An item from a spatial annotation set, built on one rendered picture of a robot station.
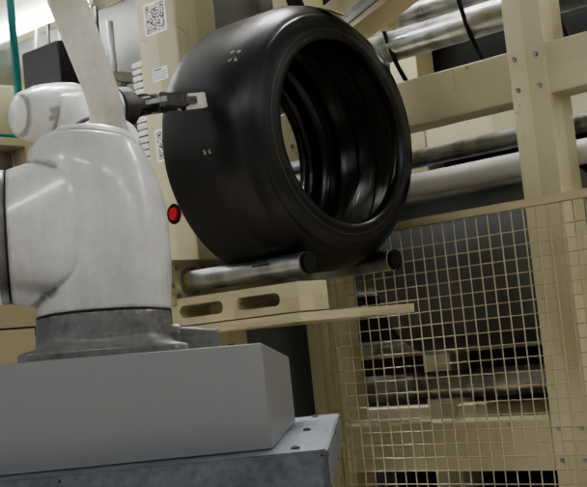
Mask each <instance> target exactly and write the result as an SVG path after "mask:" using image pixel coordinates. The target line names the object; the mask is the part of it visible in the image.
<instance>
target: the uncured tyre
mask: <svg viewBox="0 0 587 487"><path fill-rule="evenodd" d="M207 48H209V49H207ZM233 48H243V50H242V52H241V54H240V57H239V60H238V63H233V64H227V65H226V62H227V59H228V57H229V54H230V52H231V49H233ZM205 49H207V50H205ZM202 50H205V51H202ZM199 51H202V52H199ZM196 52H199V53H196ZM193 53H196V54H193ZM190 54H193V55H190ZM187 55H190V56H187ZM186 56H187V57H186ZM183 92H186V93H187V94H188V93H200V92H205V93H206V98H207V103H208V107H205V108H200V109H190V110H186V111H184V112H182V111H181V110H180V111H179V110H178V108H177V110H175V111H168V112H167V113H163V116H162V146H163V155H164V162H165V167H166V172H167V176H168V179H169V183H170V186H171V189H172V191H173V193H174V196H175V198H176V200H177V203H178V205H179V207H180V209H181V211H182V214H183V216H184V218H185V219H186V221H187V223H188V224H189V226H190V227H191V229H192V230H193V232H194V233H195V234H196V236H197V237H198V238H199V240H200V241H201V242H202V243H203V244H204V245H205V247H206V248H207V249H208V250H209V251H210V252H211V253H213V254H214V255H215V256H216V257H217V258H219V259H220V260H221V261H223V262H224V263H226V264H227V265H230V264H234V263H240V262H246V261H252V260H258V259H264V258H269V257H275V256H281V255H287V254H292V253H297V252H303V251H311V252H312V253H313V254H314V255H315V257H316V259H317V267H316V270H315V271H314V272H313V273H316V272H328V271H335V270H340V269H344V268H348V267H350V266H353V265H355V264H357V263H358V262H360V261H362V260H364V259H366V258H368V257H369V256H371V255H372V254H374V253H375V252H376V251H377V250H378V249H379V248H380V247H381V246H382V245H383V244H384V243H385V242H386V240H387V239H388V237H389V236H390V234H391V233H392V231H393V229H394V227H395V225H396V223H397V221H398V219H399V216H400V214H401V212H402V209H403V207H404V204H405V201H406V197H407V194H408V189H409V184H410V177H411V166H412V149H411V137H410V130H409V124H408V119H407V116H406V112H405V105H404V102H403V99H402V96H401V94H400V91H399V88H398V86H397V84H396V81H395V79H394V77H393V75H392V73H391V71H390V70H389V69H388V67H387V65H386V64H385V62H384V61H383V59H382V58H381V56H380V55H379V53H378V52H377V50H376V49H375V48H374V47H373V46H372V45H371V43H370V42H369V41H368V40H367V39H366V38H365V37H364V36H362V35H361V34H360V33H359V32H358V31H357V30H355V29H354V28H353V27H352V26H351V25H349V24H348V23H347V22H346V21H344V20H343V19H341V18H340V17H339V16H337V15H335V14H333V13H331V12H328V11H326V10H323V9H320V8H317V7H312V6H283V7H278V8H275V9H272V10H269V11H267V12H264V13H261V14H256V15H254V16H251V17H248V18H246V19H243V20H241V21H238V22H235V23H232V24H229V25H227V26H224V27H221V28H218V29H216V30H214V31H212V32H210V33H209V34H207V35H206V36H204V37H203V38H202V39H201V40H199V41H198V42H197V43H196V44H195V45H194V46H192V47H191V48H190V49H189V50H188V51H187V53H186V54H185V55H184V56H183V58H182V59H181V61H180V62H179V64H178V66H177V68H176V69H175V72H174V74H173V76H172V78H171V81H170V84H169V87H168V90H167V93H183ZM280 106H281V107H282V109H283V111H284V112H285V114H286V116H287V118H288V120H289V122H290V125H291V127H292V130H293V134H294V138H295V141H296V145H297V149H298V155H299V165H300V181H298V179H297V177H296V175H295V173H294V171H293V168H292V166H291V163H290V160H289V158H288V155H287V151H286V148H285V144H284V139H283V134H282V128H281V115H280ZM210 144H211V149H212V154H213V157H211V158H204V159H203V156H202V151H201V147H203V146H207V145H210Z"/></svg>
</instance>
